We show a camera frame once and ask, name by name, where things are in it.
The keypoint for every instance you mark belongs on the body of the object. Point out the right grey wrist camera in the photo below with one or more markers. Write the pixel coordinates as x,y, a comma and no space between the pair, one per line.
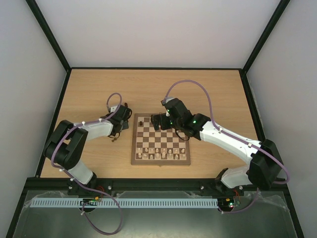
166,100

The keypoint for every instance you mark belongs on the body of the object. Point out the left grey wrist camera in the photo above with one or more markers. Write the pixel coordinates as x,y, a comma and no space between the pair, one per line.
113,108

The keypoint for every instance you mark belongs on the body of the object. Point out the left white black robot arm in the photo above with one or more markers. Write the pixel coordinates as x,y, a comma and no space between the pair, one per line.
65,146

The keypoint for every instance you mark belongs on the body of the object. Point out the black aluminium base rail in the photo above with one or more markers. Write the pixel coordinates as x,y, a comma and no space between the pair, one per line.
112,186

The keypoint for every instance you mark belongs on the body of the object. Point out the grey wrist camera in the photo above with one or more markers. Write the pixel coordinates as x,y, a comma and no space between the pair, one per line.
113,108
166,100

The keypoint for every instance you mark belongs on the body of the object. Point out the wooden chess board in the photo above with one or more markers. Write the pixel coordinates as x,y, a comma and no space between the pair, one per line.
146,137

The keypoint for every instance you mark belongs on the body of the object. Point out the black frame post right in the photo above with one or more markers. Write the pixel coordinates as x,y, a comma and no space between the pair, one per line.
282,5

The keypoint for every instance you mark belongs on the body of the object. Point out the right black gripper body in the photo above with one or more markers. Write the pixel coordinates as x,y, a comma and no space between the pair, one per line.
159,121

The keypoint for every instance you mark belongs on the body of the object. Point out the light blue cable duct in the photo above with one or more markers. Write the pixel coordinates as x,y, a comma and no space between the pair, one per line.
124,203

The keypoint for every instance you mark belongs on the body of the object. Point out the black frame post left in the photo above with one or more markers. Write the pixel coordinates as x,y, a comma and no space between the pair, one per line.
36,11

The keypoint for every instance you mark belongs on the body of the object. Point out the black frame post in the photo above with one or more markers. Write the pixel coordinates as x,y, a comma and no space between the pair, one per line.
36,11
282,5

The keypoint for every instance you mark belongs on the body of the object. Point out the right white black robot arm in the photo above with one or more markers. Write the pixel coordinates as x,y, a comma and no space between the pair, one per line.
262,160

